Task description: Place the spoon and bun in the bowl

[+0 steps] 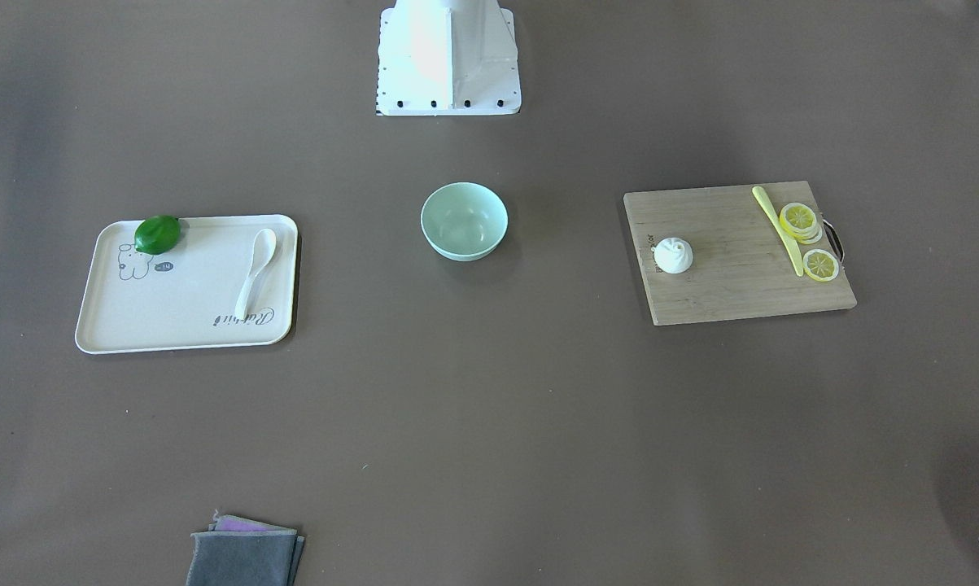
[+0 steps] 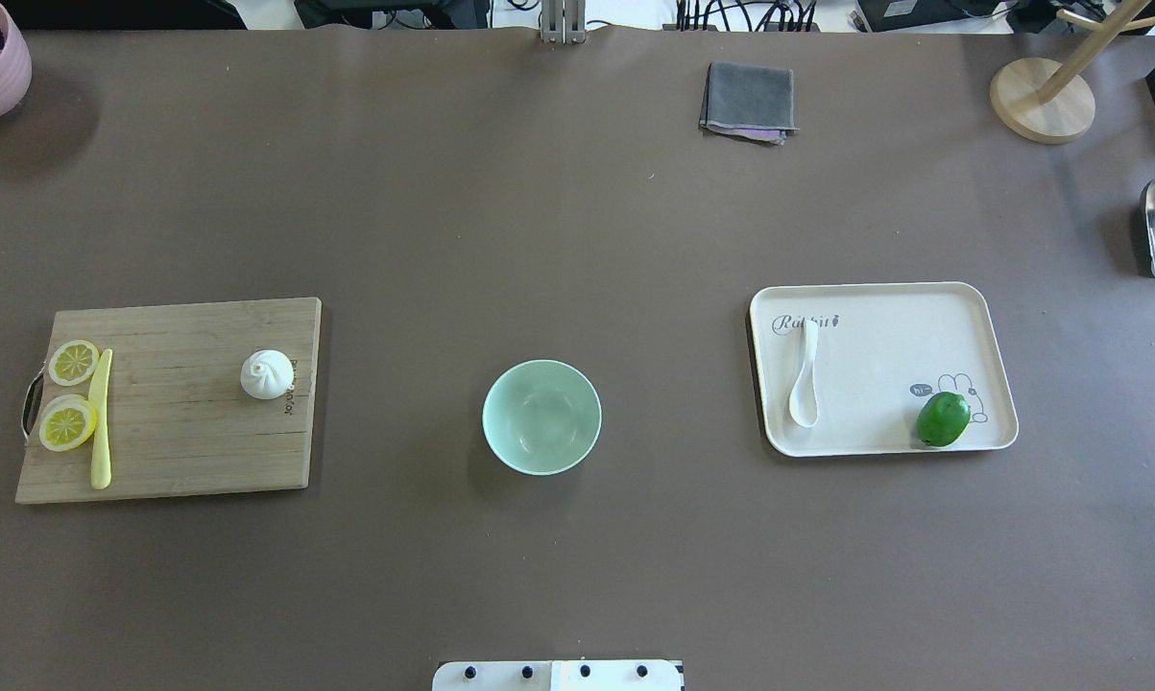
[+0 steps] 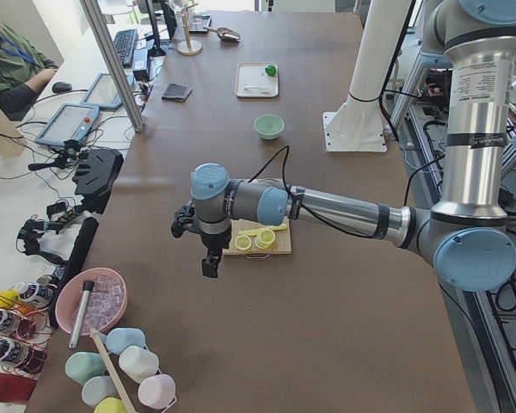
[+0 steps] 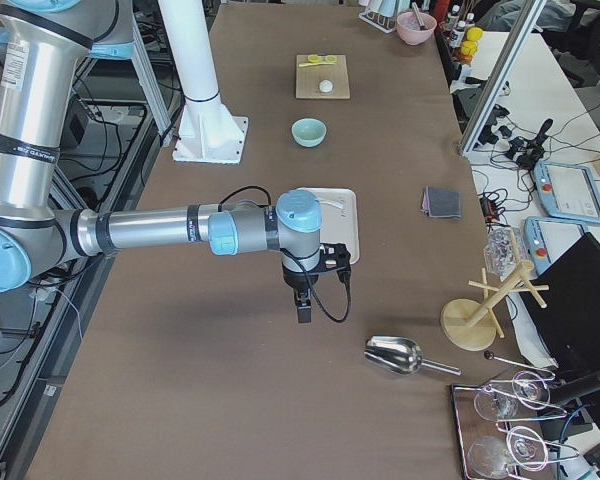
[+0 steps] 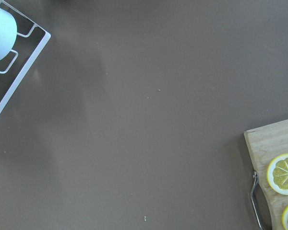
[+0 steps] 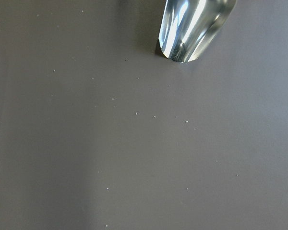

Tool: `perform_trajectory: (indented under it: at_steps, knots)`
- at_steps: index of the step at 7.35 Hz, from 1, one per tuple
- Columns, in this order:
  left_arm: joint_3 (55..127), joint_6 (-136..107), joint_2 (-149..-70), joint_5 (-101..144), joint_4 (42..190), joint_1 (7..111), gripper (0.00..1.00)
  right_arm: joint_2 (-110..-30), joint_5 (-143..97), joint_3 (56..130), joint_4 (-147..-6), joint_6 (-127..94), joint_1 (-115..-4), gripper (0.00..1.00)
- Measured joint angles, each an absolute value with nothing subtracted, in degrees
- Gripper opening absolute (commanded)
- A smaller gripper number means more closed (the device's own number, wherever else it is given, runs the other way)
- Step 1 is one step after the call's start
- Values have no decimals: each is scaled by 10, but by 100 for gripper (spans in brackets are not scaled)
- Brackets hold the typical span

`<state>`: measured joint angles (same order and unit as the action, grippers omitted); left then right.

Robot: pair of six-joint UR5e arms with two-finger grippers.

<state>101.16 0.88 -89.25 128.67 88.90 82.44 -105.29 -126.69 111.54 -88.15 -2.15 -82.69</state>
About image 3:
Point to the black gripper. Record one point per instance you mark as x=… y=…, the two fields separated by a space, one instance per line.
x=215 y=243

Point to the white ceramic spoon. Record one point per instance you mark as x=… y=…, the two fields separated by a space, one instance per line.
x=263 y=90

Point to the pink bowl with ice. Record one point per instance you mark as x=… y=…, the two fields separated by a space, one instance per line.
x=107 y=301

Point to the metal tube in bowl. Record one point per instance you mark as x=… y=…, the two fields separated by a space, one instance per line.
x=77 y=326

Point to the mint green bowl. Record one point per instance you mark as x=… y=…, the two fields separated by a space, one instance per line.
x=269 y=126

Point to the lemon slice near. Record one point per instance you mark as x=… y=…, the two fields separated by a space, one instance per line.
x=243 y=242

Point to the lemon slice stack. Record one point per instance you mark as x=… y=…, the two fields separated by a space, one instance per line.
x=265 y=240

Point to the wooden cutting board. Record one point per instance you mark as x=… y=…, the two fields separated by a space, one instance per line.
x=257 y=204

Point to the yellow plastic knife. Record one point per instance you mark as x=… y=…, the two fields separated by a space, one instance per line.
x=256 y=231

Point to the white pastel cup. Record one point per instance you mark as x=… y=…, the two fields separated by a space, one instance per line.
x=138 y=363

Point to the pink pastel cup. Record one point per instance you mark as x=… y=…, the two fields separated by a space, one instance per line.
x=157 y=392

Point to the wooden cup rack stick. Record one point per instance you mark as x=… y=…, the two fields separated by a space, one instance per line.
x=95 y=336

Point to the green pastel cup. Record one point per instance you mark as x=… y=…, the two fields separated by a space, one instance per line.
x=83 y=366

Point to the light blue pastel cup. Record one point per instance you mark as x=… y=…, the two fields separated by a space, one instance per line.
x=98 y=388

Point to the grey folded cloth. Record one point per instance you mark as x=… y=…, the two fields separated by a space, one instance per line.
x=176 y=92

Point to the yellow pastel cup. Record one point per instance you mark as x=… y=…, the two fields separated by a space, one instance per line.
x=110 y=405

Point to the white rabbit tray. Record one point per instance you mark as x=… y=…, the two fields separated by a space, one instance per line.
x=253 y=73

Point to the teach pendant near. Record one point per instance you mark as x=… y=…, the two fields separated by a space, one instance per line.
x=70 y=122

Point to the teach pendant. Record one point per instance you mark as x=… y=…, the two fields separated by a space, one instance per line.
x=70 y=122
x=103 y=93

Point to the teach pendant far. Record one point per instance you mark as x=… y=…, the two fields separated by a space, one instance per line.
x=103 y=93

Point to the green lime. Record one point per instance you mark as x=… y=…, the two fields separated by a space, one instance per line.
x=271 y=70

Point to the metal scoop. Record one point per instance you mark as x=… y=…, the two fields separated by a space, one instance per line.
x=225 y=34

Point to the computer mouse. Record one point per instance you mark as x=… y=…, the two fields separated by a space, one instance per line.
x=61 y=87

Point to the black keyboard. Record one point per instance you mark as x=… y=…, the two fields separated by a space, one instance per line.
x=124 y=44

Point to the seated person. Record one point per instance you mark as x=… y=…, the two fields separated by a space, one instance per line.
x=24 y=73

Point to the white camera pole base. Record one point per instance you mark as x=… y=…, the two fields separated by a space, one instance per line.
x=357 y=126

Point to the aluminium frame post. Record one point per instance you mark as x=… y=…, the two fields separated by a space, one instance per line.
x=105 y=43

